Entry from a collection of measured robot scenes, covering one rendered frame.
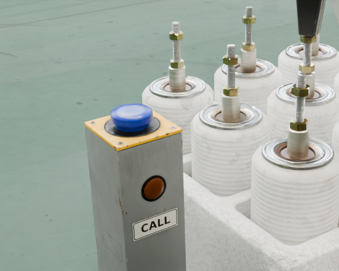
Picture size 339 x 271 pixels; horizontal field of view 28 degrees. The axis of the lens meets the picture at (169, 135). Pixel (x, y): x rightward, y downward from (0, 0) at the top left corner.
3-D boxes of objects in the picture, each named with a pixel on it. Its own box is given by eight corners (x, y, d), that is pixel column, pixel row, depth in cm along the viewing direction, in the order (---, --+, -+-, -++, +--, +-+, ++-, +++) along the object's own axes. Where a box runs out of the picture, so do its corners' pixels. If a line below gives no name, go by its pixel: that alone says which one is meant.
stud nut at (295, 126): (292, 132, 69) (292, 124, 69) (287, 125, 71) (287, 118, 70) (310, 130, 70) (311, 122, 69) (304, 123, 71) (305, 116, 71)
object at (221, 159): (207, 271, 83) (205, 139, 75) (184, 230, 91) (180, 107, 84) (279, 256, 85) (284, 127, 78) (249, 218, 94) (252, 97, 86)
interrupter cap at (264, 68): (248, 58, 100) (248, 54, 100) (286, 71, 95) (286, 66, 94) (210, 71, 96) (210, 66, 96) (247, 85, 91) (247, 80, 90)
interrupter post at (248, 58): (248, 67, 97) (248, 45, 95) (260, 71, 95) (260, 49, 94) (235, 71, 96) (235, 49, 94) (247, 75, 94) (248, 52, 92)
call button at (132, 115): (161, 132, 64) (160, 112, 63) (124, 142, 62) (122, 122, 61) (140, 118, 67) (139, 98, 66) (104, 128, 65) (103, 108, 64)
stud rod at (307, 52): (306, 84, 85) (310, 26, 82) (300, 83, 85) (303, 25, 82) (311, 82, 85) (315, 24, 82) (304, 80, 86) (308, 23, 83)
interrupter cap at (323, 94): (311, 81, 91) (311, 77, 90) (347, 100, 85) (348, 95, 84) (263, 93, 88) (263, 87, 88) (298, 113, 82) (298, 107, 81)
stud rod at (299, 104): (295, 143, 70) (298, 76, 67) (291, 140, 71) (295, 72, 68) (304, 143, 71) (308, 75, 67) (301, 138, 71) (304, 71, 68)
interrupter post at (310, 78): (306, 92, 88) (308, 68, 86) (318, 98, 86) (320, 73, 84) (291, 95, 87) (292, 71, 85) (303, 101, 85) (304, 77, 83)
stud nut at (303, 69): (307, 74, 84) (308, 68, 83) (296, 71, 85) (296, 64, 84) (316, 70, 85) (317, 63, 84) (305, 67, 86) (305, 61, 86)
